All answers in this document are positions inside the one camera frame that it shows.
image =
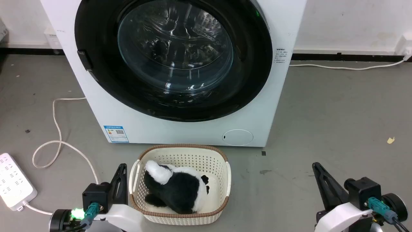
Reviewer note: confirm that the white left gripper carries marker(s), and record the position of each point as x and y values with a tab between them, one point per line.
125	219

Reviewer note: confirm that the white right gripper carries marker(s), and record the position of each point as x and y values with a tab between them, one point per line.
341	219

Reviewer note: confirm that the black round glass washer door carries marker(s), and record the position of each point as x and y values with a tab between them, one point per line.
96	80

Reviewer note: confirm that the white front-load washing machine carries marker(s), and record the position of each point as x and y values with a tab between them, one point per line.
193	132

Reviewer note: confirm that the blue energy label sticker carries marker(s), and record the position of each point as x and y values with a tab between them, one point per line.
116	134

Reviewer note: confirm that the black and white plush panda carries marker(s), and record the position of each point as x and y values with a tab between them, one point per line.
180	190

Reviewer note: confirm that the black left wrist cylinder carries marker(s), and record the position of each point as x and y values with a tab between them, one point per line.
59	220

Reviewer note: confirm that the black wrist cylinder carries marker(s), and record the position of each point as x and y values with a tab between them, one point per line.
59	220
397	206

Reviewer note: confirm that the black right wrist cylinder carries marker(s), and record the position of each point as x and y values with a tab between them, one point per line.
397	206

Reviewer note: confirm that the yellow paper scrap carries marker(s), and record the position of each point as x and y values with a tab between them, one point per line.
390	140

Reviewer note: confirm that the cream plastic laundry basket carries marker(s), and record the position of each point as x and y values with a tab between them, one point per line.
193	158

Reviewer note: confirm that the white power strip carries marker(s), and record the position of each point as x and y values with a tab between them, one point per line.
13	183

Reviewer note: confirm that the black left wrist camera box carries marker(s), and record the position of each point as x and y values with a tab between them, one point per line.
95	195

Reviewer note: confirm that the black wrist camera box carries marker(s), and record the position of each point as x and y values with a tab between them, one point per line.
95	195
363	190

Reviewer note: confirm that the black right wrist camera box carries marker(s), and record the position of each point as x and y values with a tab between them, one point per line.
363	190

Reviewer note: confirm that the white wall socket box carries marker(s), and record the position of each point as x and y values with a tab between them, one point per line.
405	43

